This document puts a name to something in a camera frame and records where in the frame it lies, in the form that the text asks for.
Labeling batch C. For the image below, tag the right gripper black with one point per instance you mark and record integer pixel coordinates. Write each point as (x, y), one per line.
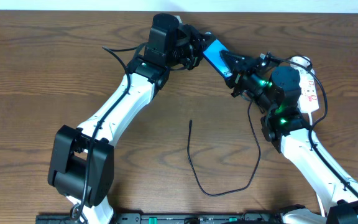
(239, 74)

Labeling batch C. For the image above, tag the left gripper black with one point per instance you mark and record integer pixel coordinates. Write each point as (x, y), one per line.
(196, 45)

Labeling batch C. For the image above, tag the blue Galaxy smartphone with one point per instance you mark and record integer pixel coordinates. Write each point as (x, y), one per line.
(213, 55)

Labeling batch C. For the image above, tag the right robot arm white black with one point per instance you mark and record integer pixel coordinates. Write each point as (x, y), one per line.
(285, 90)

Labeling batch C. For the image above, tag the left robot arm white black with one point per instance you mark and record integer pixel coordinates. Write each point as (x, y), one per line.
(82, 161)

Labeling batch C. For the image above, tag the white power strip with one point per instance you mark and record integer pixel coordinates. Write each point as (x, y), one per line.
(308, 100)

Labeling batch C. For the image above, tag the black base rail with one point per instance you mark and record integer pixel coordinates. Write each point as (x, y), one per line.
(252, 217)

